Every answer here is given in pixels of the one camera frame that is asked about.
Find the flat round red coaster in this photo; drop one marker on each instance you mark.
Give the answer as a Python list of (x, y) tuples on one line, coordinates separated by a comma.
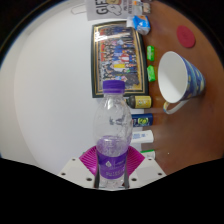
[(186, 36)]

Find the amber yellow-labelled pump bottle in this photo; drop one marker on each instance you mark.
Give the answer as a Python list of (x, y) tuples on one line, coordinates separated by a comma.
[(141, 101)]

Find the white blue-capped lotion bottle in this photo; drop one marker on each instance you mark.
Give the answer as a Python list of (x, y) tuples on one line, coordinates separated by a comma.
[(143, 136)]

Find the white paper gift bag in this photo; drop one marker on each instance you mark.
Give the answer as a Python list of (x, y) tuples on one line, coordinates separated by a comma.
[(106, 8)]

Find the framed group photo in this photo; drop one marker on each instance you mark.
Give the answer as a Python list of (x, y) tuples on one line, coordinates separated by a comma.
[(116, 56)]

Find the dark blue pump bottle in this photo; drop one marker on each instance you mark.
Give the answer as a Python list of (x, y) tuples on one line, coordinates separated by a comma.
[(142, 120)]

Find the clear purple-capped water bottle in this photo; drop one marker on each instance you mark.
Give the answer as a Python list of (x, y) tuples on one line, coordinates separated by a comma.
[(112, 133)]

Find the blue tissue pack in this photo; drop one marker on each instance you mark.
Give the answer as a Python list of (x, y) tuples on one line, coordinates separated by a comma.
[(140, 24)]

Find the blue and white mug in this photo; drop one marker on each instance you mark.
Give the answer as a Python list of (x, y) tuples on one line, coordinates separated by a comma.
[(173, 76)]

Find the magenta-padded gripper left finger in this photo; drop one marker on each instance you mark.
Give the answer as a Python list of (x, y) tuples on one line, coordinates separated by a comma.
[(87, 160)]

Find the small green pack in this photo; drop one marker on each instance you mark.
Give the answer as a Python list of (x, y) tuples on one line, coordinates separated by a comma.
[(150, 53), (151, 73)]

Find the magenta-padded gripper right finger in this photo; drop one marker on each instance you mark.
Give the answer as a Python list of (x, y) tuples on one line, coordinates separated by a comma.
[(135, 160)]

